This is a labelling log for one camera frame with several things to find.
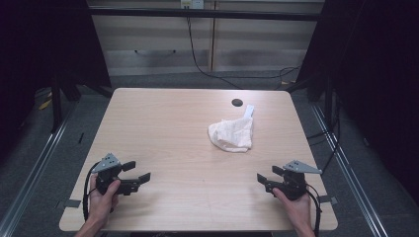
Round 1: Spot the long black floor cable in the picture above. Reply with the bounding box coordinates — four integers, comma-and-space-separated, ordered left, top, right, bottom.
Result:
186, 16, 300, 91

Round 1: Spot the dark curtain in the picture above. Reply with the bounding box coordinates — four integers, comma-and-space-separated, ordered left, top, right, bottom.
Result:
0, 0, 113, 162
295, 0, 419, 206

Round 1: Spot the white towel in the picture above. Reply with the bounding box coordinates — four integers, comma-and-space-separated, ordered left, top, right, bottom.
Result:
208, 104, 255, 153

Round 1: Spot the grey cabinet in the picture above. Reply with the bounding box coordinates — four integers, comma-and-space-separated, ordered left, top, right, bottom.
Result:
87, 0, 325, 77

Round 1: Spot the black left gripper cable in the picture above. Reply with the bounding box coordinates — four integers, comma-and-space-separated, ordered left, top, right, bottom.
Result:
82, 161, 101, 222

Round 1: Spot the white wall outlet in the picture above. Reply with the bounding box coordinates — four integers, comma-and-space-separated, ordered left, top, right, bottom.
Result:
180, 0, 206, 10

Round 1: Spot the person's left hand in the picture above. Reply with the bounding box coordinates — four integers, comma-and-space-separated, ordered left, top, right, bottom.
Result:
88, 174, 122, 225

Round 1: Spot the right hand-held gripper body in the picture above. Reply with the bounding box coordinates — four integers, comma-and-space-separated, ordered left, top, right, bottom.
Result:
265, 160, 323, 201

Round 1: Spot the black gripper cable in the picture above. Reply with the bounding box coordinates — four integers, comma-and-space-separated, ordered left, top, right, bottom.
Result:
82, 161, 101, 222
305, 183, 323, 237

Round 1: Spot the person's right hand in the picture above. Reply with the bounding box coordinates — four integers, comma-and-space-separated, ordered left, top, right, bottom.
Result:
272, 188, 312, 228

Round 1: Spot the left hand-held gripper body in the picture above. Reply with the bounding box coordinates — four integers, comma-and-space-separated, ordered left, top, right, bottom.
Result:
91, 152, 141, 197

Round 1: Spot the black horizontal bar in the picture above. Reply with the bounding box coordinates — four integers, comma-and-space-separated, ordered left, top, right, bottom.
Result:
88, 7, 321, 22

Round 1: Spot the metal floor rail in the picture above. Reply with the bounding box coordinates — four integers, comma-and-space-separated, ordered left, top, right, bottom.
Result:
310, 104, 390, 237
0, 101, 79, 237

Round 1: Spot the black metal stand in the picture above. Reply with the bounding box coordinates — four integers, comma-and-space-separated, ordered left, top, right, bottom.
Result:
323, 74, 334, 127
49, 74, 64, 134

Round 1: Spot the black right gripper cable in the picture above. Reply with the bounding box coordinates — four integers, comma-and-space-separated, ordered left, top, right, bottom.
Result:
305, 183, 323, 237

